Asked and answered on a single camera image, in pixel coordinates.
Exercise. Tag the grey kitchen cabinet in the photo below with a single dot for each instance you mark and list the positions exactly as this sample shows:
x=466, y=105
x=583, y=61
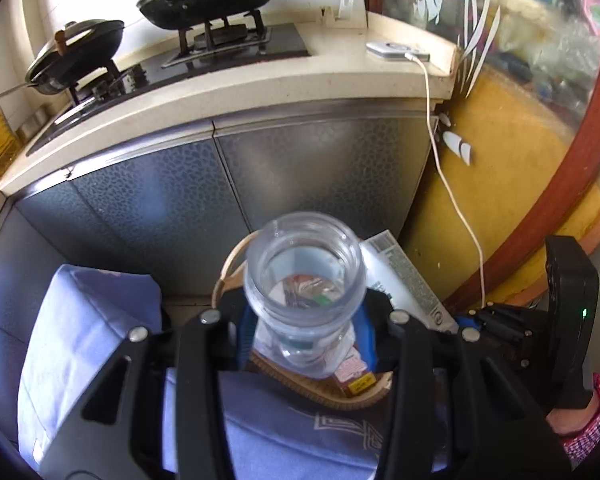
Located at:
x=180, y=200

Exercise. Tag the person's right forearm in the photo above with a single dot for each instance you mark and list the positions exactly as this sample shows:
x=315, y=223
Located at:
x=595, y=425

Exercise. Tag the yellow cardboard box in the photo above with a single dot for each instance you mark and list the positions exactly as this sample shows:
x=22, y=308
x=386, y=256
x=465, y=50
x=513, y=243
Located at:
x=352, y=375

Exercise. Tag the white power bank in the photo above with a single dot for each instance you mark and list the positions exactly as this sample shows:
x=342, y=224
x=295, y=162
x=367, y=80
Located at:
x=392, y=50

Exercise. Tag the clear plastic bottle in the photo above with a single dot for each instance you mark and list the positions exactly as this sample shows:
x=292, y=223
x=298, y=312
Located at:
x=300, y=280

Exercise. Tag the long white carton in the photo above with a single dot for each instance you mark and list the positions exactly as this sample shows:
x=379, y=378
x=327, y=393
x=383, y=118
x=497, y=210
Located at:
x=405, y=275

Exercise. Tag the black wok with lid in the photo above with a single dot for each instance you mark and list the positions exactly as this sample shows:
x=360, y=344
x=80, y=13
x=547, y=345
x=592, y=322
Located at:
x=80, y=45

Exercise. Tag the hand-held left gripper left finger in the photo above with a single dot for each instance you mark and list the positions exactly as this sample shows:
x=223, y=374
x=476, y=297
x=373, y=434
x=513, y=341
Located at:
x=230, y=340

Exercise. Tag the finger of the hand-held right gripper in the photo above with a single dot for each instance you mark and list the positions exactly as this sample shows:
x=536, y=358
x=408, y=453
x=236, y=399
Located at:
x=515, y=350
x=505, y=317

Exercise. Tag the wooden framed glass door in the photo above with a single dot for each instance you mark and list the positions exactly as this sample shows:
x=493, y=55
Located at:
x=595, y=135

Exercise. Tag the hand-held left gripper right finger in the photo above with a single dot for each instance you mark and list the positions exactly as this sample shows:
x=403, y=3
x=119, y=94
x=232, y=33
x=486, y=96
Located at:
x=365, y=345

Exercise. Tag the white knife holder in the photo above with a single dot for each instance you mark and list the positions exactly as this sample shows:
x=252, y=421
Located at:
x=352, y=10

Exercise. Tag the blue printed tablecloth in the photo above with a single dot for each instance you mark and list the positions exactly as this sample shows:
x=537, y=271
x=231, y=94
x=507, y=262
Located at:
x=90, y=335

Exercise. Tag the beige wicker basket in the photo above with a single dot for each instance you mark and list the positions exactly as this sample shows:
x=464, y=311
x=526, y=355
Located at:
x=325, y=392

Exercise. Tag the black gas stove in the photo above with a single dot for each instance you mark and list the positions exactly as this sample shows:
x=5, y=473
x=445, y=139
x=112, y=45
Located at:
x=145, y=67

